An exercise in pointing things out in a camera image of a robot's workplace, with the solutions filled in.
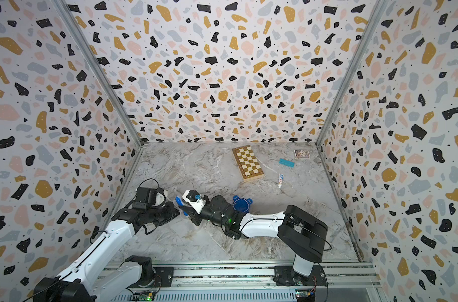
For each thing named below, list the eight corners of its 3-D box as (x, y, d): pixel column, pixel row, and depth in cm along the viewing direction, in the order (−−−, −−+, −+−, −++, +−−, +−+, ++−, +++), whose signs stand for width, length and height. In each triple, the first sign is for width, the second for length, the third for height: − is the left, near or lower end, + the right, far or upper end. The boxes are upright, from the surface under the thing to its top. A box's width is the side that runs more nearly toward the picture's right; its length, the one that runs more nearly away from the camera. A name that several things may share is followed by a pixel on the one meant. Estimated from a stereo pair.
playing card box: (295, 158, 118) (296, 156, 116) (293, 152, 121) (294, 149, 120) (309, 158, 118) (310, 156, 116) (307, 152, 121) (308, 150, 120)
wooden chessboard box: (243, 182, 106) (243, 179, 103) (231, 152, 120) (230, 149, 118) (263, 176, 109) (264, 173, 106) (249, 148, 123) (249, 144, 120)
